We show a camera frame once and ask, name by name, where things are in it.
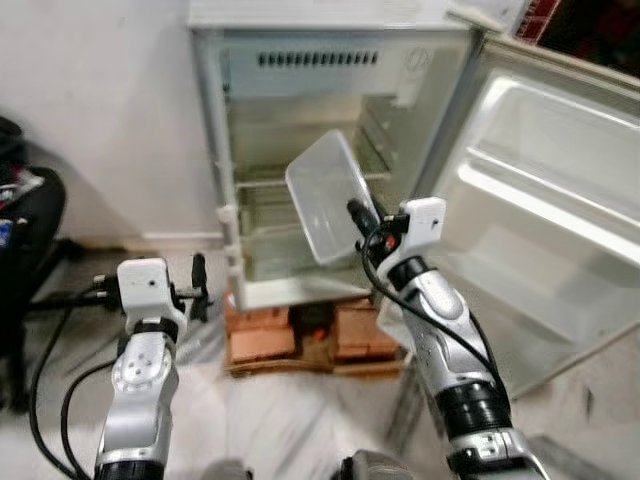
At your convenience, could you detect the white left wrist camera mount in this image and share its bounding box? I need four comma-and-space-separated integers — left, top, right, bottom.
116, 257, 177, 324

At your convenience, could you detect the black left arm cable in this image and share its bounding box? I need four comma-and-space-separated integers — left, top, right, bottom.
59, 359, 117, 480
27, 293, 122, 479

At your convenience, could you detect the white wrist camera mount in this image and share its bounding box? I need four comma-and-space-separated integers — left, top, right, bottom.
116, 257, 177, 324
384, 197, 449, 264

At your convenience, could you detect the white mini fridge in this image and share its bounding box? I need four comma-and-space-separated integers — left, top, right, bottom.
187, 0, 503, 312

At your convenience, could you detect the white fridge door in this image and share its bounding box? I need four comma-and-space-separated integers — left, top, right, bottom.
399, 28, 640, 398

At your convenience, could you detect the grey right robot knee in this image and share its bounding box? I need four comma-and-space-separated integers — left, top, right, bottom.
334, 449, 418, 480

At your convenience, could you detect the wire fridge shelf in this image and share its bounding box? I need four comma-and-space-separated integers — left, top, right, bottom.
231, 164, 393, 193

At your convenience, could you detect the clear plastic container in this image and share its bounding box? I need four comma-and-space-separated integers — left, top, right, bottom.
284, 129, 382, 267

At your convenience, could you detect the orange brick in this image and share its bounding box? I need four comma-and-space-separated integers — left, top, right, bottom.
334, 299, 403, 364
224, 299, 298, 367

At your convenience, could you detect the maroon tiled pillar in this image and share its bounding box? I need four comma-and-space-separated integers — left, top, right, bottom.
514, 0, 563, 47

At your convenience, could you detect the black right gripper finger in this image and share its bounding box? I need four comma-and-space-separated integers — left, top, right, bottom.
346, 198, 379, 241

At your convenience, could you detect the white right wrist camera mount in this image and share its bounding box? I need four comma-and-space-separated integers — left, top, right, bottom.
384, 197, 449, 264

